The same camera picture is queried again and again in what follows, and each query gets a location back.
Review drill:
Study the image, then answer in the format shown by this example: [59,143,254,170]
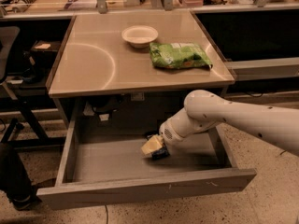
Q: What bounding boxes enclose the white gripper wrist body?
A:
[159,121,186,146]

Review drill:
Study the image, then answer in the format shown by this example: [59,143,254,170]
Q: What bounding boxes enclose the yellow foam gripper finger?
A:
[141,134,164,155]

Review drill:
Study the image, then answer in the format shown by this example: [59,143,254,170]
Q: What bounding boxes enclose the dark blue rxbar wrapper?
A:
[146,132,170,161]

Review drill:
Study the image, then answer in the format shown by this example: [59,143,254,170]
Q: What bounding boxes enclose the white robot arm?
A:
[141,90,299,156]

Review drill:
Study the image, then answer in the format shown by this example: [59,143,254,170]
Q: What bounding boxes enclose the grey open drawer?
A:
[36,105,258,211]

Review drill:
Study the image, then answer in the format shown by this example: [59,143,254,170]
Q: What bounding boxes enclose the grey counter cabinet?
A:
[48,10,235,123]

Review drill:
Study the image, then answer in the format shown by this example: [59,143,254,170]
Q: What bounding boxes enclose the green chip bag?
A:
[149,43,213,70]

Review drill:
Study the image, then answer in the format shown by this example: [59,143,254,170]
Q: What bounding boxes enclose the white paper bowl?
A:
[121,25,158,49]

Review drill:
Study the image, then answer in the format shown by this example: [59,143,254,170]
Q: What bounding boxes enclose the black box with label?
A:
[30,40,61,59]

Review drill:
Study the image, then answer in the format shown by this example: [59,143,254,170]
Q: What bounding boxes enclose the dark object lower left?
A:
[0,143,36,211]

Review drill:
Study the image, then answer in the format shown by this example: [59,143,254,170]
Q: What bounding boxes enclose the black office chair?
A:
[0,26,50,145]

